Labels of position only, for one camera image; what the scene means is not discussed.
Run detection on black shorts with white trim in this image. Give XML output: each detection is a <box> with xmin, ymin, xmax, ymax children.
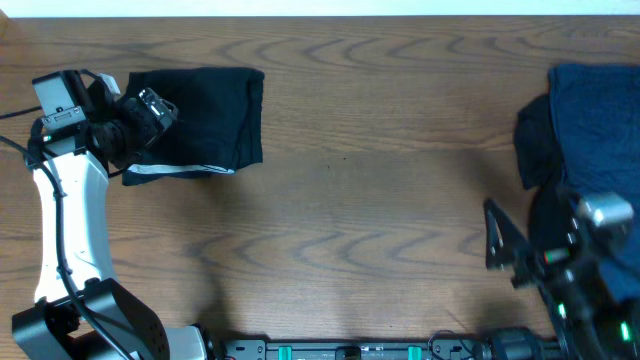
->
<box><xmin>122</xmin><ymin>67</ymin><xmax>265</xmax><ymax>186</ymax></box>

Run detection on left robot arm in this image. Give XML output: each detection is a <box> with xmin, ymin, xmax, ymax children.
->
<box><xmin>12</xmin><ymin>70</ymin><xmax>214</xmax><ymax>359</ymax></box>

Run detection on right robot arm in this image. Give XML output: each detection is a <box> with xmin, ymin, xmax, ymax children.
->
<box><xmin>484</xmin><ymin>193</ymin><xmax>639</xmax><ymax>359</ymax></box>

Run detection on black garment under pile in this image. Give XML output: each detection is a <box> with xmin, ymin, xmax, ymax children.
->
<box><xmin>513</xmin><ymin>94</ymin><xmax>566</xmax><ymax>251</ymax></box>

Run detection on navy blue garment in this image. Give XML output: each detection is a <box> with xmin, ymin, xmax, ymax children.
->
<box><xmin>549</xmin><ymin>64</ymin><xmax>639</xmax><ymax>301</ymax></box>

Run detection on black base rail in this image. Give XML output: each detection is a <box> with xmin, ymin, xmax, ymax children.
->
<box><xmin>214</xmin><ymin>338</ymin><xmax>561</xmax><ymax>360</ymax></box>

